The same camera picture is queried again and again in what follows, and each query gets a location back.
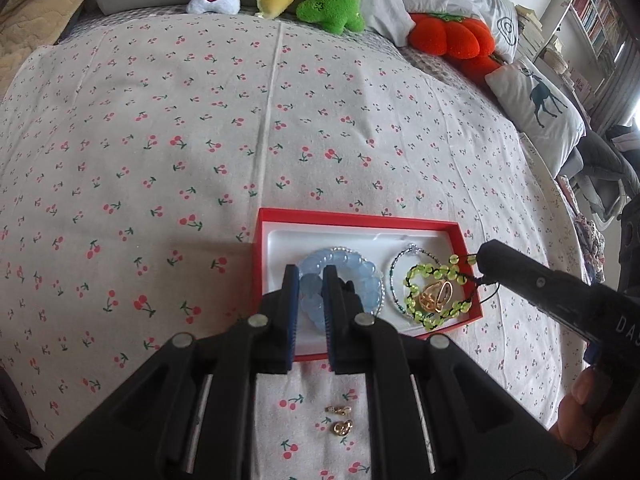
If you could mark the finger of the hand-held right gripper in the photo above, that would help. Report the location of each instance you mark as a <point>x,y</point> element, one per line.
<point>525,277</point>

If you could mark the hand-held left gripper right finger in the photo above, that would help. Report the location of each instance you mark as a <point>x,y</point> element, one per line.
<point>328,310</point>

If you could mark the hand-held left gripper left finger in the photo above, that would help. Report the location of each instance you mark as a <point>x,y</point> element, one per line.
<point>294,310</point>

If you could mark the red cardboard box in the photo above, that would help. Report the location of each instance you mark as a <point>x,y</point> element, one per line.
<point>350,222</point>

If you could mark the person's right hand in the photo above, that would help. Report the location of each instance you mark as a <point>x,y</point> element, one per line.
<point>580,405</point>

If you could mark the patterned quilt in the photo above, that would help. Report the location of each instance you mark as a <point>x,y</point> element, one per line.
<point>585,230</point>

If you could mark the small gold earring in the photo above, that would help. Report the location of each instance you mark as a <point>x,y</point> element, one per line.
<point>337,410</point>
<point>343,427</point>

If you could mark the grey chair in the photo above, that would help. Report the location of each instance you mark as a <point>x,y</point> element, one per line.
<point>600,160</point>

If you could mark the deer print pillow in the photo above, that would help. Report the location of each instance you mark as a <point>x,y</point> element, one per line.
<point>535,105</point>

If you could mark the cherry print bedsheet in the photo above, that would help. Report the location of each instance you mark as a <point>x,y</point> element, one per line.
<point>150,160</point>

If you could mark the stack of books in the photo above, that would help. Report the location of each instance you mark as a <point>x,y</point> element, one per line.
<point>529,30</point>

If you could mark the orange pumpkin plush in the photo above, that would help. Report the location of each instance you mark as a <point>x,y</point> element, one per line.
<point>450,35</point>

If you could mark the white bookshelf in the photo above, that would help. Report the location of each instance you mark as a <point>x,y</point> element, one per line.
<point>595,15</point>

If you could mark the beige fleece blanket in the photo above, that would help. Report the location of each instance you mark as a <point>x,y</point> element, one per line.
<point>35,25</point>

